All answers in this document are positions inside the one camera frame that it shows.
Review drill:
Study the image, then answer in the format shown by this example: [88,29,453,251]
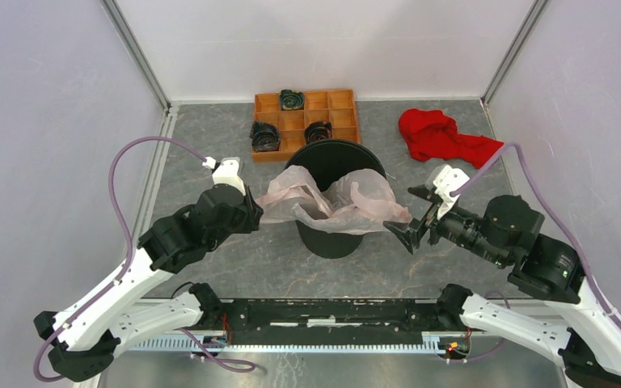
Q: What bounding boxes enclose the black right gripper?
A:
[382,181,508,264]

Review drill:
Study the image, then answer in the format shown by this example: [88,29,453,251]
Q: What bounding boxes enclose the pink plastic trash bag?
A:
[256,165,412,235]

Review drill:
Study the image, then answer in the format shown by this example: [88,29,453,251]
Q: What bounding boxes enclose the black plastic trash bin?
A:
[285,139,386,259]

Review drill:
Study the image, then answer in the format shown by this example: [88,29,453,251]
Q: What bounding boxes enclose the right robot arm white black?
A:
[386,186,621,387]

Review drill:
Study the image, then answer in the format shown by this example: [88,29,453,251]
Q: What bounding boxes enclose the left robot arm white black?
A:
[34,183,263,382]

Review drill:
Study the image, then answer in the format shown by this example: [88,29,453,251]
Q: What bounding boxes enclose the red cloth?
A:
[398,108,504,169]

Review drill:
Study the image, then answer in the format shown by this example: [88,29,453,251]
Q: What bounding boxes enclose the rolled dark belt left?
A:
[249,120,281,153]

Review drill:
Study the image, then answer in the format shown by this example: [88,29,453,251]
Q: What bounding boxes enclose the rolled black belt orange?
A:
[304,120,332,145]

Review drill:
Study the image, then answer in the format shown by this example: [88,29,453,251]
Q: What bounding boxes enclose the rolled dark belt green yellow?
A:
[278,89,306,112]

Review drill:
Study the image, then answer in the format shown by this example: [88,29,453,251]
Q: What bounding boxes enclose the orange wooden compartment tray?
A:
[251,89,361,162]

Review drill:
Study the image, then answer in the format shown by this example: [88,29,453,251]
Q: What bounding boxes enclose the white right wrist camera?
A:
[425,164,470,220]

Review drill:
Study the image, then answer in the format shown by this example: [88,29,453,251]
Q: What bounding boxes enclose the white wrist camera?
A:
[202,157,246,196]
[425,164,470,220]

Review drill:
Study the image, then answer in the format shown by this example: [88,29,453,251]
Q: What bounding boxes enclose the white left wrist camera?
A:
[202,157,246,196]

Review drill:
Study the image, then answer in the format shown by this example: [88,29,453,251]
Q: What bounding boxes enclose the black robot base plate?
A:
[171,282,489,347]

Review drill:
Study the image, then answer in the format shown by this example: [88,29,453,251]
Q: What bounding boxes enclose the slotted white cable duct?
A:
[130,333,453,356]

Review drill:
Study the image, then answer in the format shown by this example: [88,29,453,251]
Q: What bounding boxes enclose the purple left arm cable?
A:
[32,136,258,383]

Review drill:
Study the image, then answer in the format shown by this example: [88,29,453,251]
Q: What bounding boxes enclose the aluminium frame post left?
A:
[100,0,171,112]

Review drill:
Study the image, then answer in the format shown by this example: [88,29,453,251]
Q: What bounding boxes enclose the aluminium frame post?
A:
[480,0,550,107]
[100,0,171,112]

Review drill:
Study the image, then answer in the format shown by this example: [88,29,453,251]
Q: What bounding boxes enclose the aluminium frame post right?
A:
[480,0,550,107]

